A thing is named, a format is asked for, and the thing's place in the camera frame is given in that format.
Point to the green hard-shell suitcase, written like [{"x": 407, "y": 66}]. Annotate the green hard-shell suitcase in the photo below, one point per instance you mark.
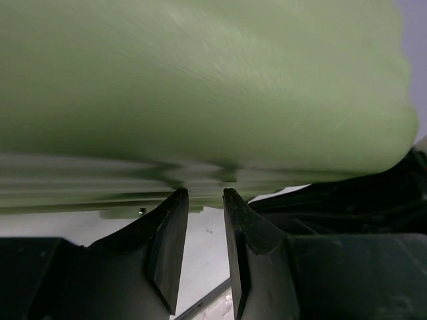
[{"x": 119, "y": 103}]

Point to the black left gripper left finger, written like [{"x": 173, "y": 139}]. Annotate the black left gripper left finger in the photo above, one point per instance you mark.
[{"x": 130, "y": 274}]

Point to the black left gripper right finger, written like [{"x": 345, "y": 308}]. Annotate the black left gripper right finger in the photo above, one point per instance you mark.
[{"x": 279, "y": 276}]

